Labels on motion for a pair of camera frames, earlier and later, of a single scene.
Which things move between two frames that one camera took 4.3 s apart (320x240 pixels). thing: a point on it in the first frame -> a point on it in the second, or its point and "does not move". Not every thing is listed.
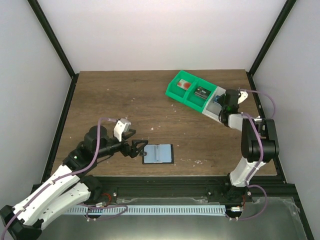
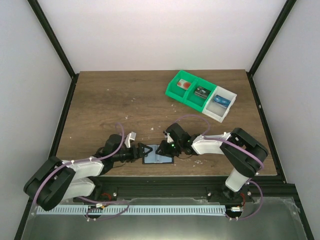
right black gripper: [222, 100] -> [165, 148]
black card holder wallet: [157, 154] does not move
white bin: [212, 109] does not move
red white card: [184, 84] does not move
